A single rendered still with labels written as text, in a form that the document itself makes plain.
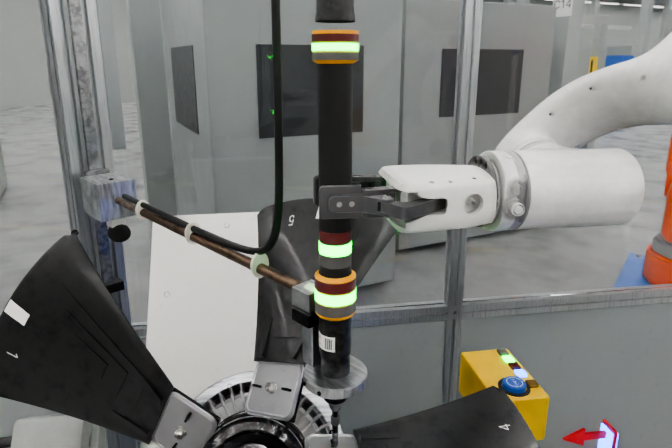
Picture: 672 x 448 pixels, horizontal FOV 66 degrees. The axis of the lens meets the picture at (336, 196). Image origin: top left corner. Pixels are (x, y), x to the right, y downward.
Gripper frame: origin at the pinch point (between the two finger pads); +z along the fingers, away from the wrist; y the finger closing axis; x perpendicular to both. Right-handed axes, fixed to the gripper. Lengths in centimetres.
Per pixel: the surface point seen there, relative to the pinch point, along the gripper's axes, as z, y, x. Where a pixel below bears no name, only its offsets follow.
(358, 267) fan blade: -4.4, 9.5, -11.9
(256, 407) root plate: 8.7, 5.6, -27.8
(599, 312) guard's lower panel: -87, 70, -55
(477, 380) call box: -31, 29, -44
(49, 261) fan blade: 32.2, 12.1, -10.1
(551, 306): -72, 70, -52
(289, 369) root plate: 4.6, 5.4, -22.8
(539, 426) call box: -40, 21, -49
